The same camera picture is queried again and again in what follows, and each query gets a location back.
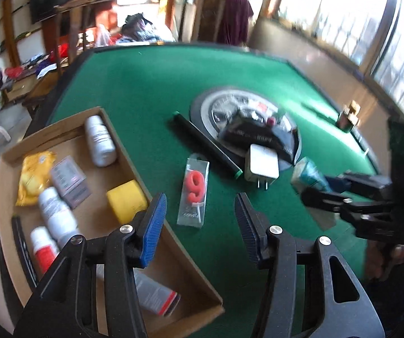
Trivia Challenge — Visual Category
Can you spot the long grey and red carton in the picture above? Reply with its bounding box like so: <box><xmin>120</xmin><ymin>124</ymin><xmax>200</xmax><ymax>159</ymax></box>
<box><xmin>131</xmin><ymin>269</ymin><xmax>181</xmax><ymax>315</ymax></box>

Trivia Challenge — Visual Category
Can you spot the black foil pouch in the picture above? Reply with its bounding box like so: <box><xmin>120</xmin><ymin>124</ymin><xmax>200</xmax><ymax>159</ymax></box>
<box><xmin>219</xmin><ymin>114</ymin><xmax>294</xmax><ymax>164</ymax></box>

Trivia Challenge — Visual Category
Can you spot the black tube with pink end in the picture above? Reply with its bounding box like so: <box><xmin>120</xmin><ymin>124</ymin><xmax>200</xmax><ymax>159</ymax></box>
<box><xmin>263</xmin><ymin>111</ymin><xmax>289</xmax><ymax>127</ymax></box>

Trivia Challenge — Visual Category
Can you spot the purple cloth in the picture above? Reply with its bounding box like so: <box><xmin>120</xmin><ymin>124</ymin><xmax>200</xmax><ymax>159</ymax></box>
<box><xmin>218</xmin><ymin>0</ymin><xmax>254</xmax><ymax>46</ymax></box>

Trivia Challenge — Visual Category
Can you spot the red candle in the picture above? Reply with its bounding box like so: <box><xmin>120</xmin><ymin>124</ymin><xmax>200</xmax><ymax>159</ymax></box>
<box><xmin>176</xmin><ymin>157</ymin><xmax>210</xmax><ymax>228</ymax></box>

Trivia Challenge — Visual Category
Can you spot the black plastic bag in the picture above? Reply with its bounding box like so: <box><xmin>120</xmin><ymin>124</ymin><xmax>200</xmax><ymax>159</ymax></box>
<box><xmin>122</xmin><ymin>13</ymin><xmax>174</xmax><ymax>43</ymax></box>

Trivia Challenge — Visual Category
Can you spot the shallow cardboard box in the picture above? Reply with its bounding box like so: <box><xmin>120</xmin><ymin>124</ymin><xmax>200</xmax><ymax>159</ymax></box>
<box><xmin>0</xmin><ymin>106</ymin><xmax>225</xmax><ymax>338</ymax></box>

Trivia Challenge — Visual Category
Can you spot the white medicine bottle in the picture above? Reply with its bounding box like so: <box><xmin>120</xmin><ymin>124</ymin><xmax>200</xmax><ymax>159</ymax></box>
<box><xmin>38</xmin><ymin>186</ymin><xmax>81</xmax><ymax>249</ymax></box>
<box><xmin>84</xmin><ymin>115</ymin><xmax>118</xmax><ymax>168</ymax></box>

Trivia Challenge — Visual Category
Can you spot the black strip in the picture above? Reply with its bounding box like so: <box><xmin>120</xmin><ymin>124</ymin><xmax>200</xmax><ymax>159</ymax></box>
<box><xmin>11</xmin><ymin>216</ymin><xmax>40</xmax><ymax>287</ymax></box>

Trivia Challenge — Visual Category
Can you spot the white bottle with red label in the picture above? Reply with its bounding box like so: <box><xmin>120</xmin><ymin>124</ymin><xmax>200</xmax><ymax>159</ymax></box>
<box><xmin>30</xmin><ymin>226</ymin><xmax>61</xmax><ymax>275</ymax></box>

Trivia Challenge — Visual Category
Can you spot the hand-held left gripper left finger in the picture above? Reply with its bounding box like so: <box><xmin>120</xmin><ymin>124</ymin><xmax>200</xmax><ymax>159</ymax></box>
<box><xmin>13</xmin><ymin>193</ymin><xmax>167</xmax><ymax>338</ymax></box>

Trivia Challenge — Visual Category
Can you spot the yellow tape roll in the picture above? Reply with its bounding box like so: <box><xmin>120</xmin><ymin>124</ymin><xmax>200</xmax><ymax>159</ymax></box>
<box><xmin>106</xmin><ymin>179</ymin><xmax>151</xmax><ymax>224</ymax></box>

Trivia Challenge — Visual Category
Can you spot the teal tissue pack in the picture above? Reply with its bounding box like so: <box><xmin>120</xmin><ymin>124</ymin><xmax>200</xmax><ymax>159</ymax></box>
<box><xmin>291</xmin><ymin>157</ymin><xmax>333</xmax><ymax>196</ymax></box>

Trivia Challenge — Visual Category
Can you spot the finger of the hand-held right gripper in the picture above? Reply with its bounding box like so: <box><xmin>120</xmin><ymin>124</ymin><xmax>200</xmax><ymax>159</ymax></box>
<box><xmin>301</xmin><ymin>187</ymin><xmax>400</xmax><ymax>242</ymax></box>
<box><xmin>323</xmin><ymin>170</ymin><xmax>394</xmax><ymax>201</ymax></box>

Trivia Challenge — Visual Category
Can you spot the yellow snack packet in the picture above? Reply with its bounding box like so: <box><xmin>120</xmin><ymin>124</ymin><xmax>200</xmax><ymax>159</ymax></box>
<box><xmin>15</xmin><ymin>151</ymin><xmax>57</xmax><ymax>208</ymax></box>

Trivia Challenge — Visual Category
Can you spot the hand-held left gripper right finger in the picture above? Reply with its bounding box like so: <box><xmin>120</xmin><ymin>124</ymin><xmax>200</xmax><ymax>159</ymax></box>
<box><xmin>235</xmin><ymin>193</ymin><xmax>386</xmax><ymax>338</ymax></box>

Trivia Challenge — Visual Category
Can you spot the black pen with green cap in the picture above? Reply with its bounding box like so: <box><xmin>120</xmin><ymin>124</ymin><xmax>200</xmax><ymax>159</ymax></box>
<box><xmin>172</xmin><ymin>111</ymin><xmax>243</xmax><ymax>180</ymax></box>

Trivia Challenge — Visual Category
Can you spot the small grey carton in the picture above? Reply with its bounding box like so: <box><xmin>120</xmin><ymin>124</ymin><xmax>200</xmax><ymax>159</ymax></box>
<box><xmin>50</xmin><ymin>155</ymin><xmax>92</xmax><ymax>209</ymax></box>

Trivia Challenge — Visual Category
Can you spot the low wooden cabinet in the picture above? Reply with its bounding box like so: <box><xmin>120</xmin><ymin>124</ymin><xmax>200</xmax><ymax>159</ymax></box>
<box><xmin>3</xmin><ymin>63</ymin><xmax>61</xmax><ymax>104</ymax></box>

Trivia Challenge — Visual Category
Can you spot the white charger plug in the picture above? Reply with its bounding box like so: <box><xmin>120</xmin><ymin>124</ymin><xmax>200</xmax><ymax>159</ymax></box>
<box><xmin>244</xmin><ymin>143</ymin><xmax>280</xmax><ymax>191</ymax></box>

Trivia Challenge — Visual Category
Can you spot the person's right hand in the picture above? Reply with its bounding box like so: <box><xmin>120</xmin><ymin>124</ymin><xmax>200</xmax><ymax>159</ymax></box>
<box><xmin>364</xmin><ymin>241</ymin><xmax>404</xmax><ymax>282</ymax></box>

